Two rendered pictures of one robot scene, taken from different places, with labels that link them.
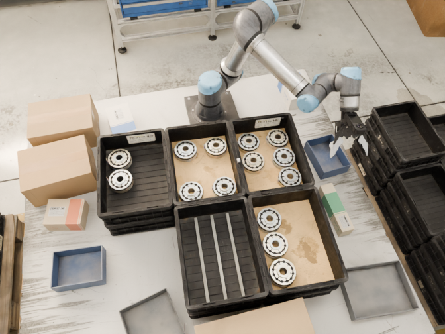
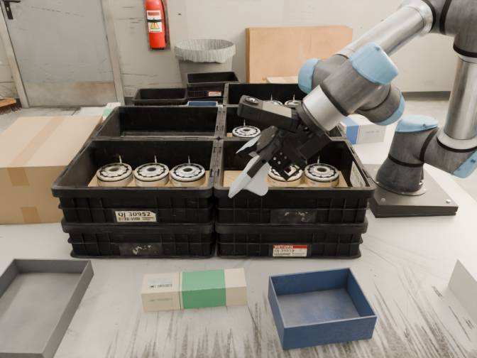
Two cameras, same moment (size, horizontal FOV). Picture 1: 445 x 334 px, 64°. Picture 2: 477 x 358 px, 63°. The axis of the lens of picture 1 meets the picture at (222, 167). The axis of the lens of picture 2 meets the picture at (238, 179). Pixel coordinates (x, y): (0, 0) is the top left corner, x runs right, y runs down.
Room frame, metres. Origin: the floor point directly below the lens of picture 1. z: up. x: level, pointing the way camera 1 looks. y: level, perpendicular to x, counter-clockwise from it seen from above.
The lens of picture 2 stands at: (0.98, -1.17, 1.42)
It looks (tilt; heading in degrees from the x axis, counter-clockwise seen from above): 30 degrees down; 103
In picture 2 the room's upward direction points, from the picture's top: straight up
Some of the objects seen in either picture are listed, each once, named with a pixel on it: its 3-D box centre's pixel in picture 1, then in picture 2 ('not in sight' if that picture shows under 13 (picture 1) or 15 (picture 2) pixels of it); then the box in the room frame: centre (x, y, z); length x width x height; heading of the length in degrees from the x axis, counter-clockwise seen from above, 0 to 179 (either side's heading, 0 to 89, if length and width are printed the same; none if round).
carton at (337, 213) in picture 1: (335, 209); (194, 289); (0.73, -0.53, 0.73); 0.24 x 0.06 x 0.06; 18
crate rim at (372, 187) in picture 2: (269, 152); (288, 165); (0.90, -0.21, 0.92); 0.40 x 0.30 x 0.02; 13
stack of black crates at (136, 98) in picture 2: not in sight; (162, 114); (-0.27, 1.57, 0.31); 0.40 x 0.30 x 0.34; 16
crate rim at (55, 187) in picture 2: (295, 236); (143, 164); (0.51, -0.30, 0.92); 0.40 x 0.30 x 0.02; 13
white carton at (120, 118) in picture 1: (122, 124); (358, 128); (1.13, 0.53, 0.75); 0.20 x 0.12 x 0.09; 25
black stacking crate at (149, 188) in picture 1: (135, 175); (272, 108); (0.77, 0.38, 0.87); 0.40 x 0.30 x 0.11; 13
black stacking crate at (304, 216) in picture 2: (268, 158); (287, 180); (0.90, -0.21, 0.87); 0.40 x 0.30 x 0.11; 13
